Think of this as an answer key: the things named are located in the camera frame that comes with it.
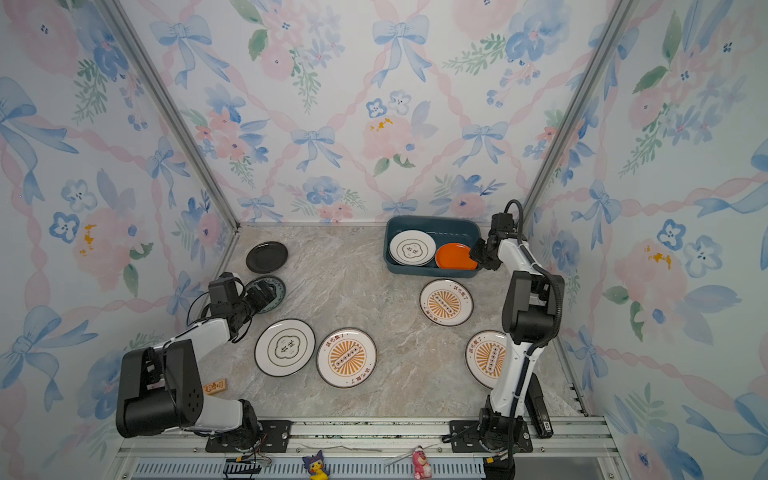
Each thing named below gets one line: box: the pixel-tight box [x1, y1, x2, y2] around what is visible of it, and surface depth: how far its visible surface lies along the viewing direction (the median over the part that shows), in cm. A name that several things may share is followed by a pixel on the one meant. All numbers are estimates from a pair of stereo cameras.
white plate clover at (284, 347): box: [254, 318, 316, 377], surface depth 90 cm
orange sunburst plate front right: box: [465, 330, 507, 389], surface depth 89 cm
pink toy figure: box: [411, 446, 432, 479], surface depth 70 cm
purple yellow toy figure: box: [302, 450, 330, 480], surface depth 69 cm
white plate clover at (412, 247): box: [388, 230, 437, 266], surface depth 113 cm
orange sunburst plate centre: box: [316, 327, 378, 389], surface depth 88 cm
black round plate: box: [246, 241, 289, 274], surface depth 112 cm
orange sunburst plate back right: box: [419, 278, 474, 327], surface depth 100 cm
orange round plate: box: [435, 243, 478, 270], surface depth 109 cm
